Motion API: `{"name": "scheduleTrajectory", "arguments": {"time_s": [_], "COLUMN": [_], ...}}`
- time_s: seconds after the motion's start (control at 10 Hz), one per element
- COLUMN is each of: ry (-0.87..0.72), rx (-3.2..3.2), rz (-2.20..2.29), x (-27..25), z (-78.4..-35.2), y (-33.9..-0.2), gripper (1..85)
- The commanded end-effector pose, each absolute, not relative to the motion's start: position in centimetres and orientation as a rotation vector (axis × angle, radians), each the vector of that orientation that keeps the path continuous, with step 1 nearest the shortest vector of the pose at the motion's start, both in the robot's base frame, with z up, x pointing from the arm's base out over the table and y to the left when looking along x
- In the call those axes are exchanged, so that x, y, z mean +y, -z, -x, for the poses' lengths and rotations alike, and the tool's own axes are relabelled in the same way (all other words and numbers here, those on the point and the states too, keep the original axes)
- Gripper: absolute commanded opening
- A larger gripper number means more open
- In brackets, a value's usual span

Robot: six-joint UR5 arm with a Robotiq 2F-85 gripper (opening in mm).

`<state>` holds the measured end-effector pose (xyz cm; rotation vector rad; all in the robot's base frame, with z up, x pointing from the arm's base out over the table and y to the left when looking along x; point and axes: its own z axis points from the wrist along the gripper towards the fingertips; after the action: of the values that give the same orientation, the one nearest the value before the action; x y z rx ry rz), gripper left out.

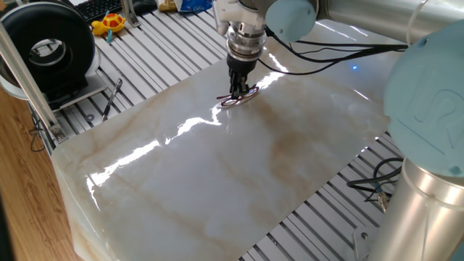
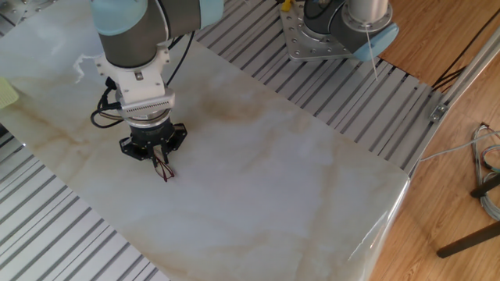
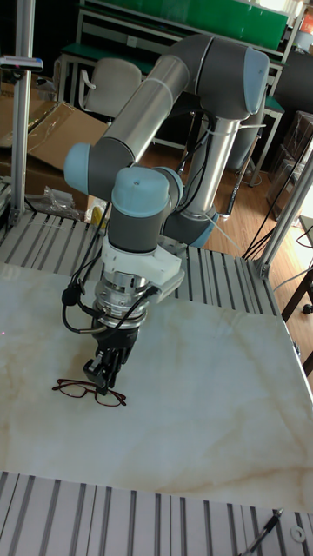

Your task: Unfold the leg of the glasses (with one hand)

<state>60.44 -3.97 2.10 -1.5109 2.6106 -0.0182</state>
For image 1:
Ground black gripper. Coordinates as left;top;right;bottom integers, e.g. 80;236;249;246
226;54;259;100

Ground red frame glasses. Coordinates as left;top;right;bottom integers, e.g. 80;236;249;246
216;85;261;108

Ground blue white snack bag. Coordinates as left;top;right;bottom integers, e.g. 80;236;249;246
173;0;213;14

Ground marble pattern table sheet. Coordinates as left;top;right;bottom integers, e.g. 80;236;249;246
50;17;409;261

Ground yellow snack bag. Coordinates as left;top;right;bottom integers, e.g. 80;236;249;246
157;0;178;12

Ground black rounded object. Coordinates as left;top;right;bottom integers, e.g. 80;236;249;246
132;0;159;16

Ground black pen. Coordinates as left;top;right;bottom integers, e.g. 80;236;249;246
101;78;123;123

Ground silver metal stand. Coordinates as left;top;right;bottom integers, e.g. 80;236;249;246
120;0;141;29

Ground yellow turtle toy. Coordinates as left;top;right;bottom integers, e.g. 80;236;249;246
90;10;127;44

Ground black keyboard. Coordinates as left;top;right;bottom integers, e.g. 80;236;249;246
74;0;124;22

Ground white zip tie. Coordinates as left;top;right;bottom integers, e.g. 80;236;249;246
405;0;431;47

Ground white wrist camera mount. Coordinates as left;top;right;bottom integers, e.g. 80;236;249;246
212;0;268;37

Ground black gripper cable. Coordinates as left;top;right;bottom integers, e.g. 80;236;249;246
257;28;409;76

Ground black cable with metal plug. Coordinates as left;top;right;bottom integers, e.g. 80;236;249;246
346;157;404;215

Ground black ring shaped device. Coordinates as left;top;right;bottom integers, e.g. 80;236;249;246
0;1;108;112

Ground metal corner bracket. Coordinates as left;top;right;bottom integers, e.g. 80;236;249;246
50;123;69;144

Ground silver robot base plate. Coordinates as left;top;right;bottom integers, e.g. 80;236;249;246
352;225;381;261

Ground thin black cable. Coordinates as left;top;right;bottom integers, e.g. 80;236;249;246
28;112;46;153

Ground aluminium frame rail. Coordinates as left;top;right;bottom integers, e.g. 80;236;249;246
0;23;62;141

